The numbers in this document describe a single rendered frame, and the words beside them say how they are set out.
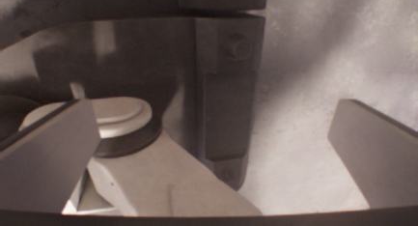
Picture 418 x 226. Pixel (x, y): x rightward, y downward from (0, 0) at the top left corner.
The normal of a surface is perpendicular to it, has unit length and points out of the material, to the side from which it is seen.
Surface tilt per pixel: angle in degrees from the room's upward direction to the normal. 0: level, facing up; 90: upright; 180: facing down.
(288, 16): 0
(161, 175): 90
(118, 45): 0
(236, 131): 0
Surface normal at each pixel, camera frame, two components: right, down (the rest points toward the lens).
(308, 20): 0.22, 0.47
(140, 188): 0.00, -0.88
